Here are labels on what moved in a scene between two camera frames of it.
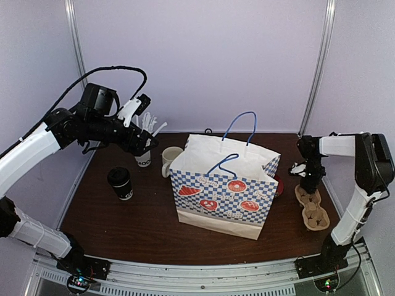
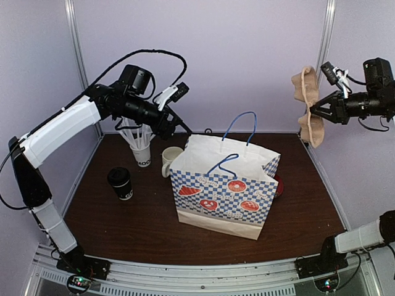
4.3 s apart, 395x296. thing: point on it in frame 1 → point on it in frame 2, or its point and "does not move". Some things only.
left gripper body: x=134 y=149 → x=157 y=127
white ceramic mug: x=168 y=155 does not move
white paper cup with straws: x=144 y=160 does not move
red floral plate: x=281 y=187 does not move
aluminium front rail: x=280 y=278 does not move
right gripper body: x=317 y=172 → x=342 y=115
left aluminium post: x=72 y=17 does not move
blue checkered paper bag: x=226 y=185 does not move
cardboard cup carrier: x=314 y=217 → x=307 y=88
